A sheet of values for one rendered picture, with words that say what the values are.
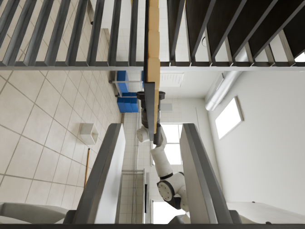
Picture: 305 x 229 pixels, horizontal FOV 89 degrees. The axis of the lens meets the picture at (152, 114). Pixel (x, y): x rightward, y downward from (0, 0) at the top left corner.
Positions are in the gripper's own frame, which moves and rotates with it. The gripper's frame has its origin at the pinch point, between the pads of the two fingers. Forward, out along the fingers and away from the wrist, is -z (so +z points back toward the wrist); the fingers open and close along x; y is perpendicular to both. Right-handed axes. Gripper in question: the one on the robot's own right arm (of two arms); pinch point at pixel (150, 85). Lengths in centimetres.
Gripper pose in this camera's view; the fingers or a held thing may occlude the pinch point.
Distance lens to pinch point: 66.8
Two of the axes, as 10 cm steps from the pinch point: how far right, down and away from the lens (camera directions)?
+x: 10.0, 0.1, 0.0
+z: -0.1, 9.0, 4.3
